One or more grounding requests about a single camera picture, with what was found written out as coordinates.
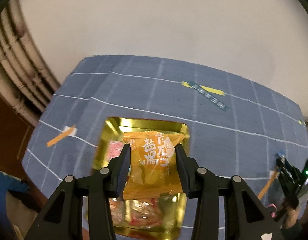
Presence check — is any red snack packet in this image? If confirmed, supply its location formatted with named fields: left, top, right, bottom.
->
left=109, top=198, right=163, bottom=229

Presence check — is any pink patterned candy block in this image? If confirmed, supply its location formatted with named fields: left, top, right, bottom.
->
left=106, top=140, right=124, bottom=161

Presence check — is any orange snack packet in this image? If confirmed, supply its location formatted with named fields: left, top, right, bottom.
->
left=123, top=131, right=185, bottom=200

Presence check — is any blue ended dark candy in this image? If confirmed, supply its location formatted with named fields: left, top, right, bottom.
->
left=278, top=152, right=285, bottom=159

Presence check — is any orange tape strip right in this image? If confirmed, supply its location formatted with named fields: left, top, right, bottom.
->
left=258, top=167, right=279, bottom=200

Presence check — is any orange tape strip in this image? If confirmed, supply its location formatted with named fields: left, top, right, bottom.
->
left=258, top=167, right=279, bottom=200
left=46, top=125, right=76, bottom=147

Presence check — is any pink ribbon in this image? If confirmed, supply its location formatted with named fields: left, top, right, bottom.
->
left=266, top=203, right=277, bottom=218

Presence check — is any blue checked tablecloth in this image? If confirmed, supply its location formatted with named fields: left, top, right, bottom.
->
left=21, top=55, right=308, bottom=240

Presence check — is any gold and maroon toffee tin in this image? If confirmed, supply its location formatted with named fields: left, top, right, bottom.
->
left=92, top=116, right=190, bottom=239

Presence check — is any orange tape strip left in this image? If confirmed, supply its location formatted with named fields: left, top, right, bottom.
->
left=46, top=125, right=76, bottom=147

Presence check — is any heart label on cloth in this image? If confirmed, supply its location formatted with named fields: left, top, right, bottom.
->
left=181, top=81, right=229, bottom=112

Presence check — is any beige patterned curtain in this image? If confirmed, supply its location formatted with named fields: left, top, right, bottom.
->
left=0, top=0, right=60, bottom=126

